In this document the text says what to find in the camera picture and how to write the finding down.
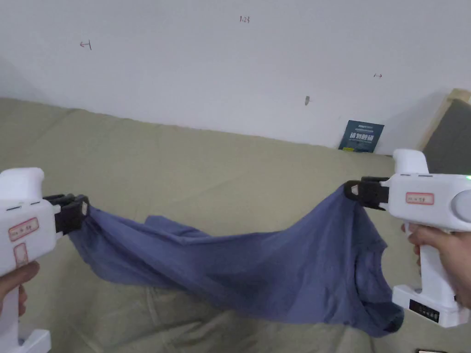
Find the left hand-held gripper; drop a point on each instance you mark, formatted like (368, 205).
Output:
(25, 206)

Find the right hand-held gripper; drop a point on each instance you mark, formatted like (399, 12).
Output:
(423, 198)

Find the dark blue shirt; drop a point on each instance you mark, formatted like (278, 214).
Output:
(239, 264)

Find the person's left hand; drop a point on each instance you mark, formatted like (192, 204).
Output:
(22, 275)

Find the person's right hand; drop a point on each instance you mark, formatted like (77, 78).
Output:
(452, 253)

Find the dark blue printed card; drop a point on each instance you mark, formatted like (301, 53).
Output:
(361, 136)

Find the bed with beige sheet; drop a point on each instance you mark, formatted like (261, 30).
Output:
(184, 173)

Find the black phone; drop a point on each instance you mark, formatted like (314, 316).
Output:
(428, 350)

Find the grey padded headboard wooden frame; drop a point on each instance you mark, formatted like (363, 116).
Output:
(450, 139)

